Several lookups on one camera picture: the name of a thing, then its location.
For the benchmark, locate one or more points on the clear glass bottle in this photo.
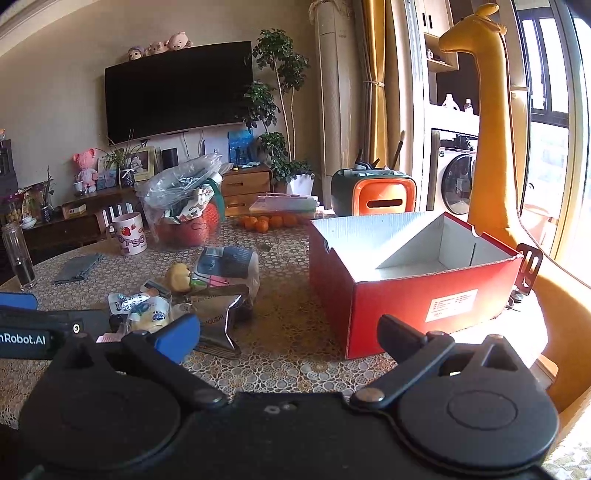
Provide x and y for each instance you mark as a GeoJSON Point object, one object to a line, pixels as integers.
{"type": "Point", "coordinates": [18, 258]}

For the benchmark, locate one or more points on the small pink plush toy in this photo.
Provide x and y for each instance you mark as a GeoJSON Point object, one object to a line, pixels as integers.
{"type": "Point", "coordinates": [155, 48]}

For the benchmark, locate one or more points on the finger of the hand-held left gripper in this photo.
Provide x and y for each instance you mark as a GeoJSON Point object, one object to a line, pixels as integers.
{"type": "Point", "coordinates": [16, 301]}
{"type": "Point", "coordinates": [55, 321]}

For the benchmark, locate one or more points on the red cardboard box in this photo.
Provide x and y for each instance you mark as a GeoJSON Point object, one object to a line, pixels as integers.
{"type": "Point", "coordinates": [392, 295]}

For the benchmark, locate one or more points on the black speaker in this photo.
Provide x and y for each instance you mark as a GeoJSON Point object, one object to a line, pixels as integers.
{"type": "Point", "coordinates": [169, 159]}

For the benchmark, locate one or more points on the dark wooden console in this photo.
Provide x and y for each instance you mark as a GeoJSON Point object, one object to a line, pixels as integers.
{"type": "Point", "coordinates": [69, 226]}

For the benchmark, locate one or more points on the small potted spider plant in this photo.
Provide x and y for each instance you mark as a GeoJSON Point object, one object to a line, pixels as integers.
{"type": "Point", "coordinates": [121, 159]}

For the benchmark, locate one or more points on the plastic bag of snacks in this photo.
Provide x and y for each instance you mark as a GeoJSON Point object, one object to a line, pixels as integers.
{"type": "Point", "coordinates": [182, 207]}

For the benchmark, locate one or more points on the black television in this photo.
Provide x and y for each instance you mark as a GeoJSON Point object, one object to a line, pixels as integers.
{"type": "Point", "coordinates": [178, 92]}

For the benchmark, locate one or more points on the white detergent bottle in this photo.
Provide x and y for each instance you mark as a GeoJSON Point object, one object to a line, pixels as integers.
{"type": "Point", "coordinates": [450, 102]}

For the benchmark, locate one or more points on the white mug with red print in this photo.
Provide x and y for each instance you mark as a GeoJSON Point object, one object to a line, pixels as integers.
{"type": "Point", "coordinates": [131, 235]}

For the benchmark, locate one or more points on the small clear bottle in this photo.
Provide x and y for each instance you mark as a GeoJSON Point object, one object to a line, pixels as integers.
{"type": "Point", "coordinates": [468, 106]}

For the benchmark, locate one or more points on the clear plastic packet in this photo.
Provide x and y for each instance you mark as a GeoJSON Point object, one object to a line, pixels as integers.
{"type": "Point", "coordinates": [124, 303]}

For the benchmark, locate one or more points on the photo frame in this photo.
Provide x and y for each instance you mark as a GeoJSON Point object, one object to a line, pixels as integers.
{"type": "Point", "coordinates": [141, 162]}

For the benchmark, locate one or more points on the purple plush toy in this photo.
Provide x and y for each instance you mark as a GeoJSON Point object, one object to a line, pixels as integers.
{"type": "Point", "coordinates": [135, 53]}

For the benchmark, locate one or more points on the pink plush bear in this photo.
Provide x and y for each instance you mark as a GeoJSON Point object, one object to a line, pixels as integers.
{"type": "Point", "coordinates": [178, 40]}

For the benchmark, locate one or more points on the yellow curtain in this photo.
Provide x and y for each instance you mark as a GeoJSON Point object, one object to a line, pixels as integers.
{"type": "Point", "coordinates": [381, 83]}

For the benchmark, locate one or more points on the stack of pink plastic cases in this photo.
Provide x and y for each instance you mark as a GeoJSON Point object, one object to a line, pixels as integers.
{"type": "Point", "coordinates": [284, 204]}

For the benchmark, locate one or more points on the orange bucket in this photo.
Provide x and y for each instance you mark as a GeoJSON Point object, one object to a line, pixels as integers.
{"type": "Point", "coordinates": [538, 221]}

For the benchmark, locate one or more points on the tall green potted plant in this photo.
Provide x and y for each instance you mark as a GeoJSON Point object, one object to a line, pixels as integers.
{"type": "Point", "coordinates": [277, 138]}

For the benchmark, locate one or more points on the yellow doll toy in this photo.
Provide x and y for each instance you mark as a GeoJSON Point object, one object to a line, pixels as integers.
{"type": "Point", "coordinates": [178, 277]}

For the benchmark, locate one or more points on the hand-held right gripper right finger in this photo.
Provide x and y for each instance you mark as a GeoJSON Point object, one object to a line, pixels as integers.
{"type": "Point", "coordinates": [400, 337]}

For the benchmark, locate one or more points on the orange green tissue box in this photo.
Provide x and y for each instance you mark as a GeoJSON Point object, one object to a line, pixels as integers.
{"type": "Point", "coordinates": [369, 194]}

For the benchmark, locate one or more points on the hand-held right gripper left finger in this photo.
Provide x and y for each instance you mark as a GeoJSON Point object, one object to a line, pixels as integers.
{"type": "Point", "coordinates": [178, 337]}

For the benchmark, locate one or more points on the white slatted chair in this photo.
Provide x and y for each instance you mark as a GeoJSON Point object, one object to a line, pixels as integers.
{"type": "Point", "coordinates": [113, 217]}

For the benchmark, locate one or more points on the grey cloth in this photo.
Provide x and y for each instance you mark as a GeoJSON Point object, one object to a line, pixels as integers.
{"type": "Point", "coordinates": [78, 268]}

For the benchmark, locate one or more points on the dark shelf unit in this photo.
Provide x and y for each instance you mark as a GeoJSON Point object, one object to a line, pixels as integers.
{"type": "Point", "coordinates": [7, 166]}

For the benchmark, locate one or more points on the black walkie-talkie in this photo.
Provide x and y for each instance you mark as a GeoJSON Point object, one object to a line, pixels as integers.
{"type": "Point", "coordinates": [362, 162]}

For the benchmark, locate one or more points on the pink plush doll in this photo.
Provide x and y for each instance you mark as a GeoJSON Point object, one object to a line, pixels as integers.
{"type": "Point", "coordinates": [86, 170]}

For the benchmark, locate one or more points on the silver foil snack packet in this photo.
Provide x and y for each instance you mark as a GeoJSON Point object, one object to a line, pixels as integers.
{"type": "Point", "coordinates": [217, 318]}

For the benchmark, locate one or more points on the beige standing air conditioner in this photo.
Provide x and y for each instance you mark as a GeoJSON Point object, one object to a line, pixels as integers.
{"type": "Point", "coordinates": [337, 106]}

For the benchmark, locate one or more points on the grey white tissue pack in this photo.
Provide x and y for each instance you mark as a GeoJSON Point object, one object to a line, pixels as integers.
{"type": "Point", "coordinates": [226, 267]}

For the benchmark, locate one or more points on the yellow giraffe-shaped chair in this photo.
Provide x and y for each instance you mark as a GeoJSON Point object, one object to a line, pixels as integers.
{"type": "Point", "coordinates": [496, 161]}

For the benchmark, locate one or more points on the wooden drawer cabinet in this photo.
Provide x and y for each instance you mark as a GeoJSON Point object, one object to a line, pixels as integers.
{"type": "Point", "coordinates": [244, 184]}

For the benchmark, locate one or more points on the white washing machine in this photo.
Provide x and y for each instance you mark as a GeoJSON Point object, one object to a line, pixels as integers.
{"type": "Point", "coordinates": [455, 182]}

